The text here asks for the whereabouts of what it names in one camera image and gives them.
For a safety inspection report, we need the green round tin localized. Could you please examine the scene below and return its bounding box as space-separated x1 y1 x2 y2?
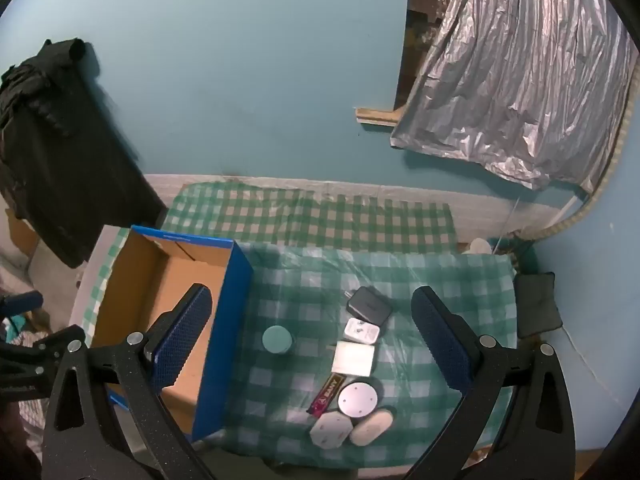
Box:
262 325 296 356

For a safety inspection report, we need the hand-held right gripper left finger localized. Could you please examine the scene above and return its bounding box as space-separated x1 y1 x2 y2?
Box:
42 284 213 480

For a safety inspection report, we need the white angular plug adapter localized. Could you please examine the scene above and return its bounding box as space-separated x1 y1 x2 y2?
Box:
309 411 352 450

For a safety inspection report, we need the green checked tablecloth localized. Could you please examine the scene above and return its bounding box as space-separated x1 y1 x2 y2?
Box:
75 227 517 468

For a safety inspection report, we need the wooden strip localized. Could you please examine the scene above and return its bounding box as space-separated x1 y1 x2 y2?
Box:
355 106 402 129

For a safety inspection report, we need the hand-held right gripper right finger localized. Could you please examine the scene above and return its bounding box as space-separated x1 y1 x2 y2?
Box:
411 285 576 480

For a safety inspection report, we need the small white labelled charger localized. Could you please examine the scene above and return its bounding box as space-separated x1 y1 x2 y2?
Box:
344 317 380 346

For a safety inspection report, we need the pink and gold bar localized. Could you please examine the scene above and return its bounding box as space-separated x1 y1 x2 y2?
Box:
307 372 347 416

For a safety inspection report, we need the blue cardboard box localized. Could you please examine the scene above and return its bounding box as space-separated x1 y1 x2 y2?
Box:
90 225 254 443

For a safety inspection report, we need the black hanging cloth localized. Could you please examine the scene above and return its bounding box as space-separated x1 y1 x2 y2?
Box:
0 37 168 268

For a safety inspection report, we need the dark cushion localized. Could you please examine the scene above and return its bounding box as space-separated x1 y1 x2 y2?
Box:
514 272 563 339

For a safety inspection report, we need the white oval case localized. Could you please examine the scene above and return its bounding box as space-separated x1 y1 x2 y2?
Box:
349 409 393 447

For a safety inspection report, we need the dark mesh window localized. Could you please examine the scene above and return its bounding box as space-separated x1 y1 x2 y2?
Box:
395 0 471 111

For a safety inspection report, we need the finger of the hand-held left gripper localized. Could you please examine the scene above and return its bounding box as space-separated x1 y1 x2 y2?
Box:
0 290 44 319
0 325 88 401

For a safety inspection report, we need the white square charger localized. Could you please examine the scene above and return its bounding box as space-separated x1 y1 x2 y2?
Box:
330 341 376 377

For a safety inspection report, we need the small-checked green cloth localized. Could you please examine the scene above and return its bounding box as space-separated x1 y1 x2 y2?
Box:
162 182 457 252

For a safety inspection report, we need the silver foil curtain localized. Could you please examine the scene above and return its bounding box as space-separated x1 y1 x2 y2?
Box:
390 0 640 192

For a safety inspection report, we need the round black fan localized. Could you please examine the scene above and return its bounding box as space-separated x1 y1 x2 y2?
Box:
337 379 385 420

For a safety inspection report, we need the black charger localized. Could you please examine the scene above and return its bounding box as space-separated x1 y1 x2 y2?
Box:
345 286 393 325

